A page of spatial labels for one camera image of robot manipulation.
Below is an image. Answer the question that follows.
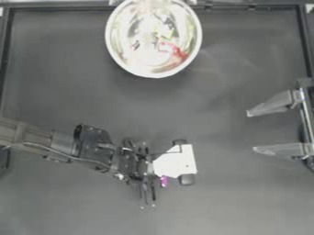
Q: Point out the purple candy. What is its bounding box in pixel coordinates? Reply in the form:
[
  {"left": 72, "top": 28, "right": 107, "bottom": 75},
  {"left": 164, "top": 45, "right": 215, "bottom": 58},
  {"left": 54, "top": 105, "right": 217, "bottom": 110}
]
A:
[{"left": 159, "top": 174, "right": 171, "bottom": 188}]

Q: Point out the red candy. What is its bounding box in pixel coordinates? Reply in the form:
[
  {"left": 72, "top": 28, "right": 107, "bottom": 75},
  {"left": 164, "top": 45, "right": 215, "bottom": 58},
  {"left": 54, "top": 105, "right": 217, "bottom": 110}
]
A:
[{"left": 158, "top": 41, "right": 190, "bottom": 62}]

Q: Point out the green candy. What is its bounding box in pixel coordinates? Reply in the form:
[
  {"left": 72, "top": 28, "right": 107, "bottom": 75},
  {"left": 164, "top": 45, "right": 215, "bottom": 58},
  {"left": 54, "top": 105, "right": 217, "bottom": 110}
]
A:
[{"left": 152, "top": 24, "right": 178, "bottom": 40}]

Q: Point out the steel bowl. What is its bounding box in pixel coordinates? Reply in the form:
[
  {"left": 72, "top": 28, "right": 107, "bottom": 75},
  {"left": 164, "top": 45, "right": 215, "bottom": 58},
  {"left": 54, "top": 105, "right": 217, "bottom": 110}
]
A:
[{"left": 104, "top": 0, "right": 203, "bottom": 79}]

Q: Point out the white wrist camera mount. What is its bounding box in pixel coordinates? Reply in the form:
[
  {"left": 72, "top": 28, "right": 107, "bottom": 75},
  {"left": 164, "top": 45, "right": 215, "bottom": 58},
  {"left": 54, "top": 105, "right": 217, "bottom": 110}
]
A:
[{"left": 151, "top": 143, "right": 199, "bottom": 178}]

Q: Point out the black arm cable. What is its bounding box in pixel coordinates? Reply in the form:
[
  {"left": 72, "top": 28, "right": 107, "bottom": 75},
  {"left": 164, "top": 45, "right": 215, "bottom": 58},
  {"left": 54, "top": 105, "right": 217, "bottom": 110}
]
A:
[{"left": 20, "top": 141, "right": 118, "bottom": 170}]

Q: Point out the black metal frame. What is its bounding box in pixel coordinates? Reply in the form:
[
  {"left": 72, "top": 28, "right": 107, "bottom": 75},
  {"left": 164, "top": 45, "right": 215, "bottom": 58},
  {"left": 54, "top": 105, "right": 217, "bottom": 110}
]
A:
[{"left": 0, "top": 0, "right": 314, "bottom": 77}]

